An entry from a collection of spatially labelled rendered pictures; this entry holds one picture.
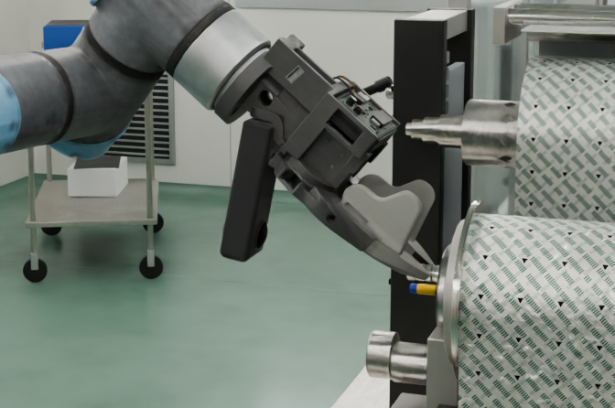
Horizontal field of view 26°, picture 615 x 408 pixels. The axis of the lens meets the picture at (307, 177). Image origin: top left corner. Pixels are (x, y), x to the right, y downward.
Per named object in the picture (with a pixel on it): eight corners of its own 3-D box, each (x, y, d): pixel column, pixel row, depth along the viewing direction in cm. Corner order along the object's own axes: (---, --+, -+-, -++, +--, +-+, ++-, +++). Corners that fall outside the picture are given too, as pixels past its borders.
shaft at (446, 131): (410, 142, 132) (411, 110, 132) (469, 145, 130) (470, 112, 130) (403, 147, 129) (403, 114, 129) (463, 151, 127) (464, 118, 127)
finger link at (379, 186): (471, 230, 104) (383, 152, 104) (423, 283, 106) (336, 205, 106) (478, 220, 107) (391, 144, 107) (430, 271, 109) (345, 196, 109)
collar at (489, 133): (472, 158, 132) (474, 94, 131) (534, 162, 130) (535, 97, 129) (459, 170, 126) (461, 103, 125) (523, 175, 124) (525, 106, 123)
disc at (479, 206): (485, 353, 114) (490, 183, 111) (490, 354, 114) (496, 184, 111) (447, 413, 100) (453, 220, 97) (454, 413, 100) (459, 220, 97)
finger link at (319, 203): (369, 242, 101) (286, 163, 102) (356, 256, 101) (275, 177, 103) (387, 230, 105) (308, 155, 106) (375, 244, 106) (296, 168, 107)
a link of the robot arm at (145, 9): (106, -13, 114) (156, -90, 110) (199, 73, 113) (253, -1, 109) (54, 5, 107) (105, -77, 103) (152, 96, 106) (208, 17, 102)
